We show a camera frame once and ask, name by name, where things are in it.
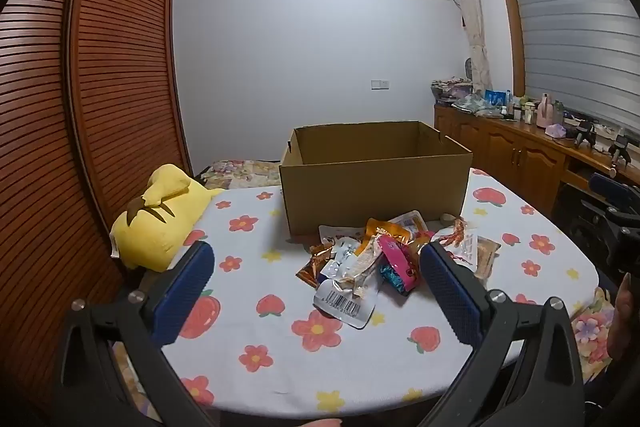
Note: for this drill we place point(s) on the small black tripod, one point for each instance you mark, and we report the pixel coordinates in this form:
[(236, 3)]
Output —
[(586, 133), (620, 149)]

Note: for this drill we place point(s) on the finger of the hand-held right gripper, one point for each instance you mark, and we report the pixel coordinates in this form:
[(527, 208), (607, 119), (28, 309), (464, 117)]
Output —
[(607, 186)]

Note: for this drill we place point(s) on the black chair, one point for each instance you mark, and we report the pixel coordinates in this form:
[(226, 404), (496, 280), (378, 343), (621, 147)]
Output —
[(575, 212)]

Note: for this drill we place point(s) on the yellow plush toy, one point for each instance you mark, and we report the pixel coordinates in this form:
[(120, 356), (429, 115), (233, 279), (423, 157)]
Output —
[(150, 227)]

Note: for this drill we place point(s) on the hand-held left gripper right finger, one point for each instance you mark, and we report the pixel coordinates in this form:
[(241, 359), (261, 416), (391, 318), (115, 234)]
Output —
[(450, 293)]

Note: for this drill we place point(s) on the small desk fan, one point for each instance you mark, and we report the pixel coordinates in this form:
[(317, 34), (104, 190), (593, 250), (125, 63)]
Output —
[(469, 68)]

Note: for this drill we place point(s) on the white wall switch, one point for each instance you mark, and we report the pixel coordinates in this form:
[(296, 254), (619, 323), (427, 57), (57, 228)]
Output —
[(380, 84)]

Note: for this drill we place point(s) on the cardboard box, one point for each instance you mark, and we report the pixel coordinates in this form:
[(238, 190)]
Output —
[(375, 187)]

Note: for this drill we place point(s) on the brown louvred wooden wardrobe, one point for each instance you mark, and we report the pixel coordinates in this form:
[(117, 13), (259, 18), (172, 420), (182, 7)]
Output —
[(115, 82)]

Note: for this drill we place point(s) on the person's right hand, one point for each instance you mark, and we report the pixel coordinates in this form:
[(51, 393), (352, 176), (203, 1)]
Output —
[(626, 317)]

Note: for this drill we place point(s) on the patterned bedding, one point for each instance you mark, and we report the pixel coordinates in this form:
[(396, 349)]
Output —
[(235, 173)]

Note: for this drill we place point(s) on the wooden sideboard cabinet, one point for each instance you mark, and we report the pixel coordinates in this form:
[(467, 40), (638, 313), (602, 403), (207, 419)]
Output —
[(500, 147)]

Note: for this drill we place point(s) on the pile of snack packets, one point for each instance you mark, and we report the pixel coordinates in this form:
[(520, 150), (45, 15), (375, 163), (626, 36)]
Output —
[(350, 267)]

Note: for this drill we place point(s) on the blue box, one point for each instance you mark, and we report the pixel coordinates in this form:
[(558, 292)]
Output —
[(495, 97)]

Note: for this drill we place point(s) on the wooden window frame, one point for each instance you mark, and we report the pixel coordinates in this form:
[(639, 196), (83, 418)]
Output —
[(510, 17)]

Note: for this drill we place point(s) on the pale patterned curtain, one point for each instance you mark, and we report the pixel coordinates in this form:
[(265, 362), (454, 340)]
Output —
[(472, 22)]

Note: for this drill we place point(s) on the floral quilt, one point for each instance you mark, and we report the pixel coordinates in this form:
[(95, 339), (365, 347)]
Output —
[(591, 332)]

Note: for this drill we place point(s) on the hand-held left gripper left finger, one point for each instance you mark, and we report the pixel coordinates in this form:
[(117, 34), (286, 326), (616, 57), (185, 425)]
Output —
[(184, 293)]

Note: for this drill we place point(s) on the purple cloth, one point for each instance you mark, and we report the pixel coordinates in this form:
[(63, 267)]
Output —
[(557, 131)]

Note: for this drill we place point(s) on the heap of clutter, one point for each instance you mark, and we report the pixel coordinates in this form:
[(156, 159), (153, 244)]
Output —
[(450, 88)]

